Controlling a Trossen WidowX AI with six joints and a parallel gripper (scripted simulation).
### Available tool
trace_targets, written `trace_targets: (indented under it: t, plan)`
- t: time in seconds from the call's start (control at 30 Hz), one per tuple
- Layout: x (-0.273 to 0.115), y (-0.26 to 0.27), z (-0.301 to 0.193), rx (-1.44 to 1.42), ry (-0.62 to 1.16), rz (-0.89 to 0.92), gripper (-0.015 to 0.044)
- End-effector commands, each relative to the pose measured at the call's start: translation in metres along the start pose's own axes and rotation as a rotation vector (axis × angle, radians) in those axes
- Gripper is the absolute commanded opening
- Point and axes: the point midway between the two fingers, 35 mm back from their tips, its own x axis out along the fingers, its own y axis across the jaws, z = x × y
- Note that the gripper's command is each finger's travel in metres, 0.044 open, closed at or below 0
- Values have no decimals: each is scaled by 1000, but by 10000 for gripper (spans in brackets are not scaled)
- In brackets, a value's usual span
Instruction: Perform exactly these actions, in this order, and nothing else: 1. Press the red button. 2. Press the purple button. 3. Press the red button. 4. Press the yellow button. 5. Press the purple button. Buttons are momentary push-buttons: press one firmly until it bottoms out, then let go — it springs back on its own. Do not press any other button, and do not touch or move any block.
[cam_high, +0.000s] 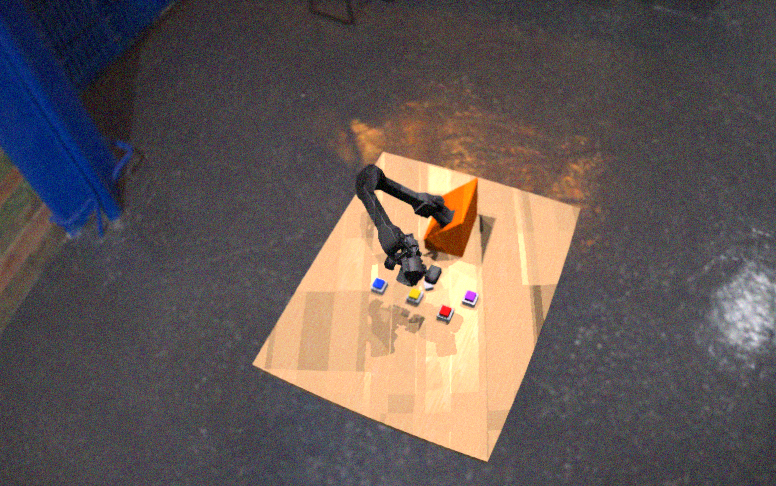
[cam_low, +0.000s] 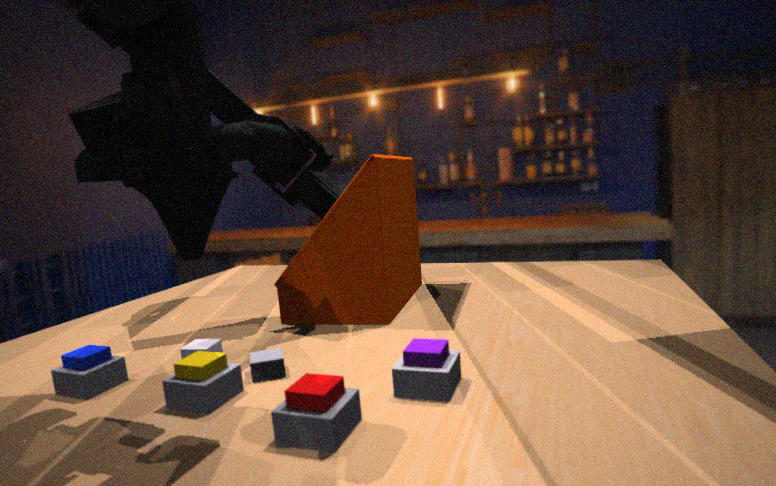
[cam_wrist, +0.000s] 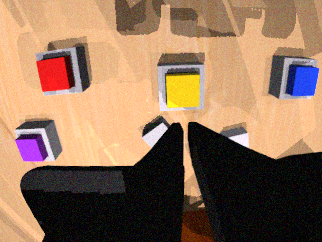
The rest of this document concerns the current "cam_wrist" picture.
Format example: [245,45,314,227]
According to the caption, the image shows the purple button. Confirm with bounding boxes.
[15,120,63,162]

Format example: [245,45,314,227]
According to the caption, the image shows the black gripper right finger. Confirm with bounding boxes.
[188,122,322,242]

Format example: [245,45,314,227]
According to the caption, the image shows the red button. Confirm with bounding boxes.
[35,46,90,96]

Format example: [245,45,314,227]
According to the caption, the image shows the blue button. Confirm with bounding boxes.
[269,54,319,100]

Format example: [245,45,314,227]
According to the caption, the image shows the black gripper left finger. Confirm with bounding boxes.
[20,122,186,242]

